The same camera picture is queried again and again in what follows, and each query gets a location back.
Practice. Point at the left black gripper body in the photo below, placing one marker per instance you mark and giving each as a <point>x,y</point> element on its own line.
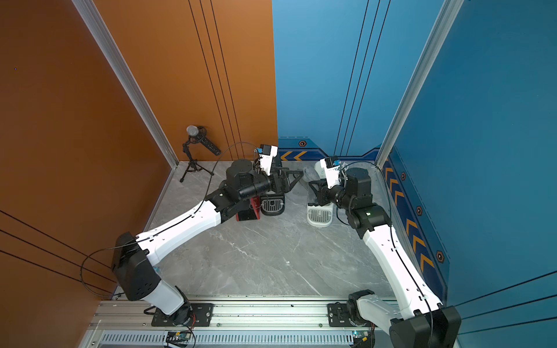
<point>274,186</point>

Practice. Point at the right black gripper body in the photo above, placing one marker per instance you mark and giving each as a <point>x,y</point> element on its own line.
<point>338,196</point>

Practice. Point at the grey microfibre cloth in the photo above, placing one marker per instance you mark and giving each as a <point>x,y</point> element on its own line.
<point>310,174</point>

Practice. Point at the white coffee machine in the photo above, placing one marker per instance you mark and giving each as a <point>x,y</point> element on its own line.
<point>320,216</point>

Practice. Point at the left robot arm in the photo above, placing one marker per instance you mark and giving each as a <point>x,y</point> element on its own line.
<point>135,257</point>

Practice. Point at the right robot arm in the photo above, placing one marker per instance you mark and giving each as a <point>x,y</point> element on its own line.
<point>420,319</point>

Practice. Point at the black coffee machine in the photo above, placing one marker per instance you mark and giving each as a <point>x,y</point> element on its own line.
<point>272,204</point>

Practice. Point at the red capsule coffee machine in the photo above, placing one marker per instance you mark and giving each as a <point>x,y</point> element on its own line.
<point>253,212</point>

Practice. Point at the right circuit board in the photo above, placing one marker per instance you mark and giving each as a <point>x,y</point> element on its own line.
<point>366,341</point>

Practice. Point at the circuit board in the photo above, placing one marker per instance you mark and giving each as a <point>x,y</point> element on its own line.
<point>179,339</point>
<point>366,341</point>

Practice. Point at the left circuit board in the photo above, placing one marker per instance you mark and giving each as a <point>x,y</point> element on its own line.
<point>179,339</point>

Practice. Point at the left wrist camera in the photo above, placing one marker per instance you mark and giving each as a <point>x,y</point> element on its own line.
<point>266,156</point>

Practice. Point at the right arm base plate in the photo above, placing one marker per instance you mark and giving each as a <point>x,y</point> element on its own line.
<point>339,316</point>

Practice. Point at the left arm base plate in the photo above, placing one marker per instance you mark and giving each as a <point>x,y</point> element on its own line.
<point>192,315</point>

